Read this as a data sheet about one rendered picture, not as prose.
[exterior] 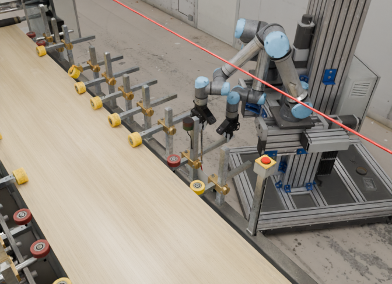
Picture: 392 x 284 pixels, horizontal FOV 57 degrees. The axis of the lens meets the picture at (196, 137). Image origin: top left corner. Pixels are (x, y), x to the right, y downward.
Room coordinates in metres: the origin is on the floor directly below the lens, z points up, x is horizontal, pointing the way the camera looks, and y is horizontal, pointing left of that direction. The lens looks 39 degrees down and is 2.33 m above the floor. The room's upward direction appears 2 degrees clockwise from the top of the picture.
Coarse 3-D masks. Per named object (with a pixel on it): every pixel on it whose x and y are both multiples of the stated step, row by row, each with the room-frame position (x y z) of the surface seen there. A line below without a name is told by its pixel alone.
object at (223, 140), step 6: (222, 138) 1.84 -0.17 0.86; (210, 144) 1.77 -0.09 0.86; (216, 144) 1.78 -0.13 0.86; (222, 144) 1.81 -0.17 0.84; (198, 150) 1.71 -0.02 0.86; (204, 150) 1.71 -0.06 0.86; (210, 150) 1.74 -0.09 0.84; (198, 156) 1.68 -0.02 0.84; (186, 162) 1.62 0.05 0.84; (174, 168) 1.56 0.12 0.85
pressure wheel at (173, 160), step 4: (168, 156) 1.59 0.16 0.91; (172, 156) 1.60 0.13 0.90; (176, 156) 1.60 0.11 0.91; (168, 160) 1.56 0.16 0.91; (172, 160) 1.56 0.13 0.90; (176, 160) 1.56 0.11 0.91; (180, 160) 1.57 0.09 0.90; (168, 164) 1.55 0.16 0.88; (172, 164) 1.54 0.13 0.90; (176, 164) 1.54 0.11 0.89
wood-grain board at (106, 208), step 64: (0, 64) 2.65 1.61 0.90; (0, 128) 1.81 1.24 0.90; (64, 128) 1.83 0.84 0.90; (64, 192) 1.29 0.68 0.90; (128, 192) 1.31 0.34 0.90; (192, 192) 1.32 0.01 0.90; (64, 256) 0.92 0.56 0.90; (128, 256) 0.93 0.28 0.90; (192, 256) 0.94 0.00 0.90; (256, 256) 0.95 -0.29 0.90
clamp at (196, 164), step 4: (188, 152) 1.68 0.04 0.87; (184, 156) 1.65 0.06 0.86; (188, 156) 1.64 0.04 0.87; (188, 160) 1.62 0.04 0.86; (196, 160) 1.61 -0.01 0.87; (188, 164) 1.62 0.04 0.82; (192, 164) 1.59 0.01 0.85; (196, 164) 1.58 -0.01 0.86; (200, 164) 1.60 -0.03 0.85; (192, 168) 1.59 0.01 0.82; (196, 168) 1.58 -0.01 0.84
